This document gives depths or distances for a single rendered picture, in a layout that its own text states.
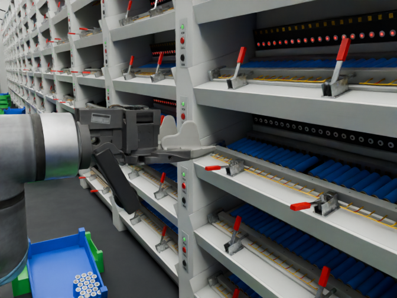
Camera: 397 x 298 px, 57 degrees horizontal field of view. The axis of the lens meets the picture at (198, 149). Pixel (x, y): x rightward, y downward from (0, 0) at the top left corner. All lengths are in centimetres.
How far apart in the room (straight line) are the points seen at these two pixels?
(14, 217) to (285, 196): 46
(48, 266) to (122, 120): 93
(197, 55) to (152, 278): 81
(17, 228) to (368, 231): 50
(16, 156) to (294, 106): 44
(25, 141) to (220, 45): 63
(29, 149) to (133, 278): 97
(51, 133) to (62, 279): 91
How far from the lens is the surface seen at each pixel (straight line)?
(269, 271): 85
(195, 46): 95
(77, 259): 141
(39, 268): 140
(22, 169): 50
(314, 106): 63
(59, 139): 49
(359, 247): 62
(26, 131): 49
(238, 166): 84
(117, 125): 53
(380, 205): 63
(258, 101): 73
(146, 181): 144
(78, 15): 230
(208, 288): 114
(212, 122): 98
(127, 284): 137
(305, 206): 62
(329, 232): 65
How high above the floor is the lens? 73
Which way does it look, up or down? 13 degrees down
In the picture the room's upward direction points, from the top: straight up
